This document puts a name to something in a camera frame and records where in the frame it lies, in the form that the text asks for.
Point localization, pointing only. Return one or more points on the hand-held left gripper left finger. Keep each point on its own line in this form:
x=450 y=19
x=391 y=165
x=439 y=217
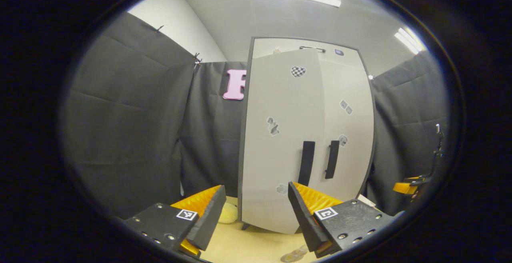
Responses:
x=210 y=219

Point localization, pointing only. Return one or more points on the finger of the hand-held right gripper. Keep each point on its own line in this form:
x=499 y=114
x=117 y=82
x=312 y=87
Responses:
x=406 y=186

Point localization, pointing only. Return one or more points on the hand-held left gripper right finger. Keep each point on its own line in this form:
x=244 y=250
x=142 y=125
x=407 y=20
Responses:
x=304 y=219

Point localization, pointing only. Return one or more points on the grey cabinet door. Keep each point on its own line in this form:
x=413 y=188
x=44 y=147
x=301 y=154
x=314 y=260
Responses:
x=280 y=155
x=352 y=155

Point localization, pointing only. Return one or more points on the grey cabinet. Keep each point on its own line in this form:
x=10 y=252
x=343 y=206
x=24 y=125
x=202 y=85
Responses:
x=280 y=49

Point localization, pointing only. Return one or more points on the pale yellow round sponge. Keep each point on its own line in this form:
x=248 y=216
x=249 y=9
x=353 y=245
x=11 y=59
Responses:
x=228 y=214

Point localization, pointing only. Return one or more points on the beige book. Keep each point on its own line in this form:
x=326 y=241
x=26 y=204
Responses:
x=366 y=200

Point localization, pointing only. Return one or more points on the small ceiling light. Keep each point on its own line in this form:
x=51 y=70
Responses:
x=410 y=41

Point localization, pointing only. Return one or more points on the black backdrop cloth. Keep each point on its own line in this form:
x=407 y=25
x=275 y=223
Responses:
x=132 y=127

